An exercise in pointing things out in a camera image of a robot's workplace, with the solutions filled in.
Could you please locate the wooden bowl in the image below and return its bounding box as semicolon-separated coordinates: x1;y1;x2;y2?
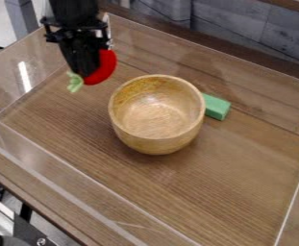
108;74;205;155

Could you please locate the clear acrylic tray enclosure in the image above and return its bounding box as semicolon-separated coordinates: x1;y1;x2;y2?
0;17;299;246

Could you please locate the black clamp base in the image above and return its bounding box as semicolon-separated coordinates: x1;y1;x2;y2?
0;216;57;246

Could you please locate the green sponge block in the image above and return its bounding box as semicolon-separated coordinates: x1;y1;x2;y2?
203;94;231;121

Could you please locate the red plush strawberry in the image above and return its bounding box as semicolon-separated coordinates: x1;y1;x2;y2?
66;49;116;93

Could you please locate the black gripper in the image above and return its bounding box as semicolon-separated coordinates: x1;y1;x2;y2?
40;15;113;77

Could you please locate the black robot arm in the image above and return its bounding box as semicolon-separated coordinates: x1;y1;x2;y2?
40;0;112;78

